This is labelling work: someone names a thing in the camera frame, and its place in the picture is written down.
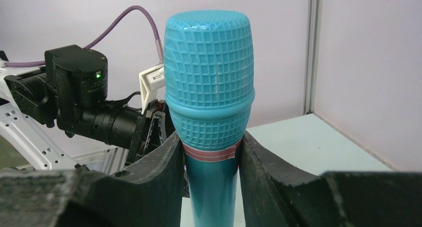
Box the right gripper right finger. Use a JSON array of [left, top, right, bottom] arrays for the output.
[[240, 132, 422, 227]]

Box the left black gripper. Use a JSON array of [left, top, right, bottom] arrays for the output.
[[57, 99, 175, 163]]

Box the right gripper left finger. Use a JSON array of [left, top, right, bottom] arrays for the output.
[[0, 133, 184, 227]]

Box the teal blue microphone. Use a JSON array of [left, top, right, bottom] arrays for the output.
[[164, 10, 255, 227]]

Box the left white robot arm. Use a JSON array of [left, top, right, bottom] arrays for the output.
[[0, 45, 175, 165]]

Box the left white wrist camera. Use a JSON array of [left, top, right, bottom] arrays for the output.
[[139, 63, 165, 114]]

